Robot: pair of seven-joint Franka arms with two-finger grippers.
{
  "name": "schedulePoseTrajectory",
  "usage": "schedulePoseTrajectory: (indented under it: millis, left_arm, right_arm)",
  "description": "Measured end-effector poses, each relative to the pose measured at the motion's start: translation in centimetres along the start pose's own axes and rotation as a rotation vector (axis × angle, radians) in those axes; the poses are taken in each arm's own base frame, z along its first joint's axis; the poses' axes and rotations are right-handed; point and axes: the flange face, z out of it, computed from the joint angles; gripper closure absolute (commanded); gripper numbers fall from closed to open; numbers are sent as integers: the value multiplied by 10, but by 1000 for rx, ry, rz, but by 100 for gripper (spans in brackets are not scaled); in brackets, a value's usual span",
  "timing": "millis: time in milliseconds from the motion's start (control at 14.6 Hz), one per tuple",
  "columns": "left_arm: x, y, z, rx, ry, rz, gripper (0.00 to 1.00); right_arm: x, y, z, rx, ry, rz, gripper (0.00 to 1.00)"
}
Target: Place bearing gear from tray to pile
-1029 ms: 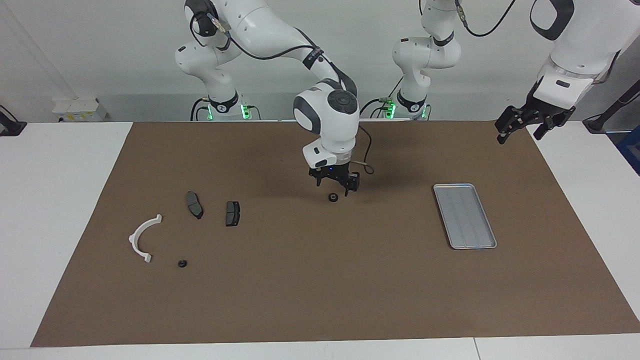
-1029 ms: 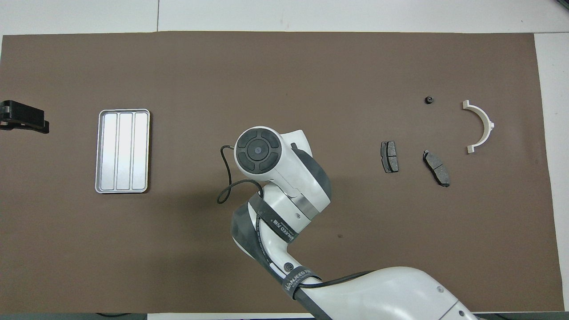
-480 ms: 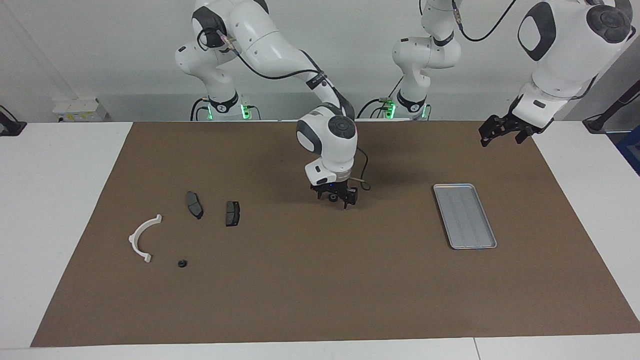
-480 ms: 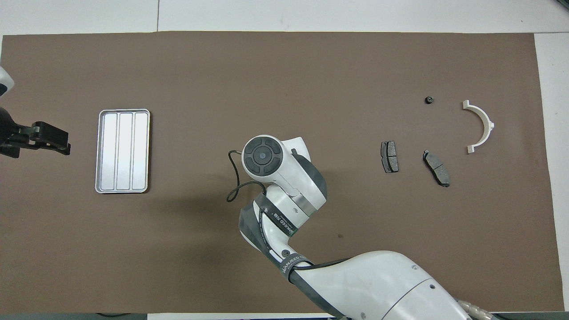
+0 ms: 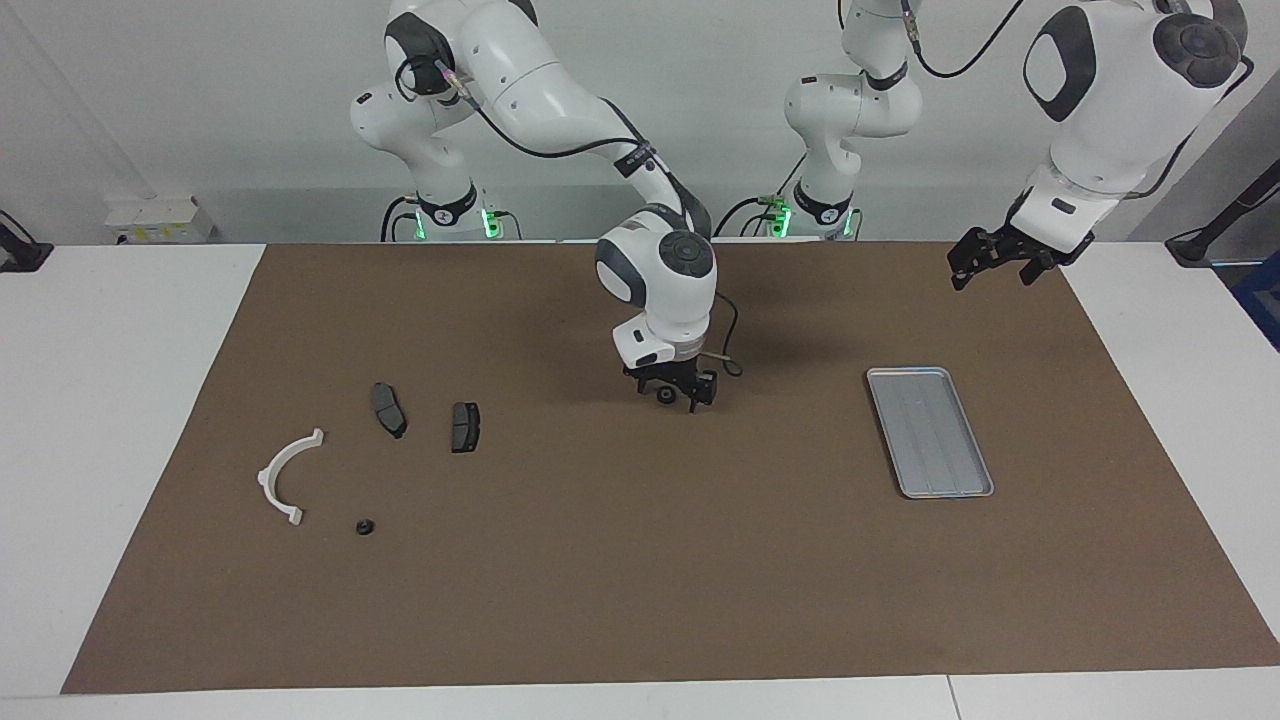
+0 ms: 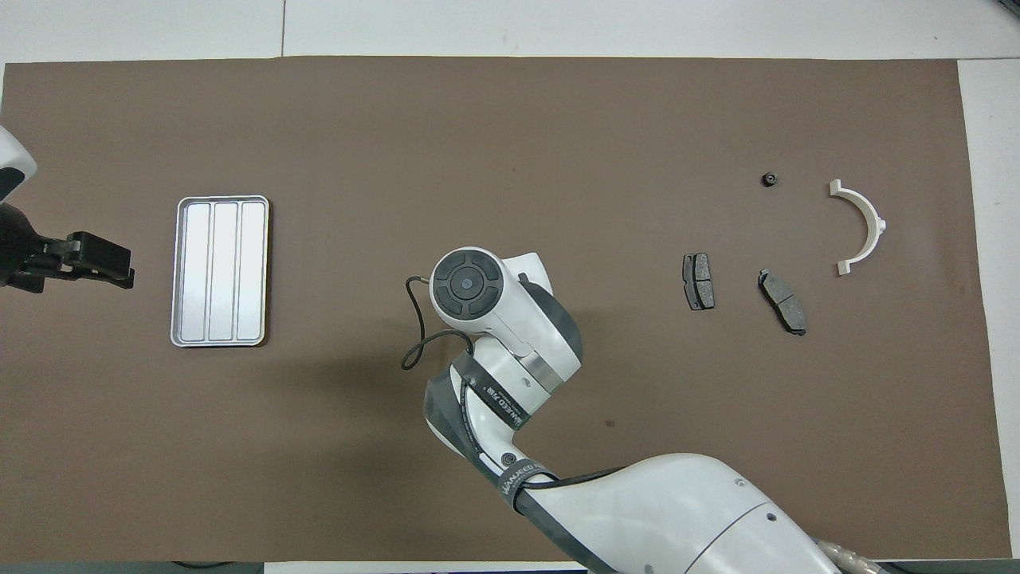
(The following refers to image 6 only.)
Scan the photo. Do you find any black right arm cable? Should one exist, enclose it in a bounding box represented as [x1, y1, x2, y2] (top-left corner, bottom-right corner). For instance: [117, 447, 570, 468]
[401, 275, 630, 491]

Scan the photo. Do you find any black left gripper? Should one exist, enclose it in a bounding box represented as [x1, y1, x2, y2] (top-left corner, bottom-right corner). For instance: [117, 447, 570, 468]
[0, 203, 135, 292]

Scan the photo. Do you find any brown table mat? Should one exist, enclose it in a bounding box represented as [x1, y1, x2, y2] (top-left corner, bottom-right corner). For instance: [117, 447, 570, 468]
[0, 56, 1013, 564]

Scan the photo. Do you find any rectangular dark grey brake pad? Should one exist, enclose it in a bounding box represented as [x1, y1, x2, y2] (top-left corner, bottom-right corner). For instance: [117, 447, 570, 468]
[682, 252, 716, 312]

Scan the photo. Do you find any white semicircular plastic bracket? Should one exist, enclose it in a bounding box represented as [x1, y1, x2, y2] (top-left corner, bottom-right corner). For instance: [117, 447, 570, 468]
[829, 179, 887, 277]

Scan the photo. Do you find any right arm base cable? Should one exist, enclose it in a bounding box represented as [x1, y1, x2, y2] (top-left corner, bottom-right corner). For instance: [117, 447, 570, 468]
[817, 539, 885, 574]

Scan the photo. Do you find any elongated dark grey brake pad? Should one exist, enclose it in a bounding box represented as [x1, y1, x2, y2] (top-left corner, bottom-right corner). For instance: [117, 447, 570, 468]
[757, 268, 808, 336]

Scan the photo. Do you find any silver metal tray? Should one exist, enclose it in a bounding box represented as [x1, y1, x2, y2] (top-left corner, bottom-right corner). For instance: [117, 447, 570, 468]
[170, 195, 270, 348]

